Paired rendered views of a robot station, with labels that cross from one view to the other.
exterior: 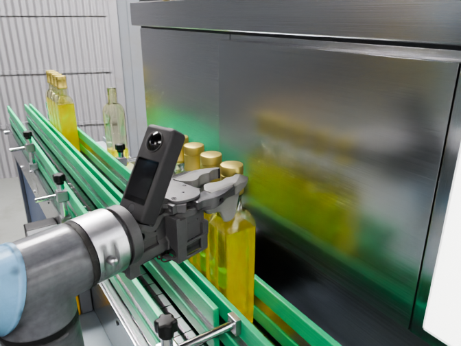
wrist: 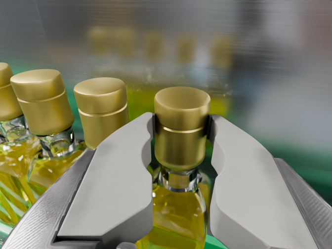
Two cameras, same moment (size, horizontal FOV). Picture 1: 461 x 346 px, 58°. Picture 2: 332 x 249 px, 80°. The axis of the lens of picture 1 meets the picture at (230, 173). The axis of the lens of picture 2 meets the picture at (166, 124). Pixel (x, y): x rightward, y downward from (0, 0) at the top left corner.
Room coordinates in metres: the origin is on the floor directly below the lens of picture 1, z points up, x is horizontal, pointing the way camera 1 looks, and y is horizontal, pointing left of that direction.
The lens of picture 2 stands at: (0.49, 0.07, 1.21)
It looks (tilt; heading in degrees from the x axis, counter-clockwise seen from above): 32 degrees down; 322
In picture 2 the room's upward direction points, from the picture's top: straight up
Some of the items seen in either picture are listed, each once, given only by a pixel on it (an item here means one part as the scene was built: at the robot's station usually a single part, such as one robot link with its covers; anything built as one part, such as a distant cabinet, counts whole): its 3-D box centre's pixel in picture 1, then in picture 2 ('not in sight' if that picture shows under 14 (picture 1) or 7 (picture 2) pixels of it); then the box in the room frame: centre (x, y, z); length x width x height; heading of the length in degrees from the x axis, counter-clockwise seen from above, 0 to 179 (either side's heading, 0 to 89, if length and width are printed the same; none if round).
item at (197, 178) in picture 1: (201, 191); (130, 186); (0.56, 0.04, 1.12); 0.09 x 0.03 x 0.06; 148
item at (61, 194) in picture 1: (52, 202); not in sight; (0.91, 0.43, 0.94); 0.07 x 0.04 x 0.13; 123
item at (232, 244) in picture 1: (232, 266); (174, 248); (0.57, 0.00, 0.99); 0.06 x 0.06 x 0.21; 34
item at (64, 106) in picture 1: (66, 114); not in sight; (1.49, 0.60, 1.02); 0.06 x 0.06 x 0.28; 33
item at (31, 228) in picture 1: (44, 239); not in sight; (0.99, 0.51, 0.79); 0.08 x 0.08 x 0.08; 33
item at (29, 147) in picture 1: (22, 152); not in sight; (1.29, 0.68, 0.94); 0.07 x 0.04 x 0.13; 123
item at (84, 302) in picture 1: (70, 295); not in sight; (0.75, 0.35, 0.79); 0.07 x 0.07 x 0.07; 33
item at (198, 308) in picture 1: (71, 164); not in sight; (1.23, 0.50, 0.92); 1.75 x 0.01 x 0.08; 33
